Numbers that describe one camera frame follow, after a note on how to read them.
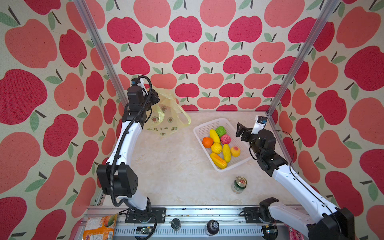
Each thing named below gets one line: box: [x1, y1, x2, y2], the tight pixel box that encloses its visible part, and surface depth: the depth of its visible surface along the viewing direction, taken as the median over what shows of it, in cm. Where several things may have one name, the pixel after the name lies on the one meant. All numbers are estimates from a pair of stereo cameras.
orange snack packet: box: [82, 213, 118, 240], surface depth 70 cm
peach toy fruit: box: [230, 146, 241, 158], surface depth 95 cm
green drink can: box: [231, 176, 248, 194], surface depth 76 cm
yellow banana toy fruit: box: [222, 144, 231, 163], surface depth 95 cm
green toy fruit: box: [216, 126, 227, 138], surface depth 103 cm
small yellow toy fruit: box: [211, 142, 223, 154], surface depth 95 cm
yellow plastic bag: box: [145, 87, 192, 137], surface depth 82 cm
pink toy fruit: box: [220, 134, 231, 145], surface depth 100 cm
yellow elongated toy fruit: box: [209, 129, 221, 144], surface depth 102 cm
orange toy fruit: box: [202, 137, 214, 148], surface depth 99 cm
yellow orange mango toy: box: [210, 152, 227, 169], surface depth 90 cm
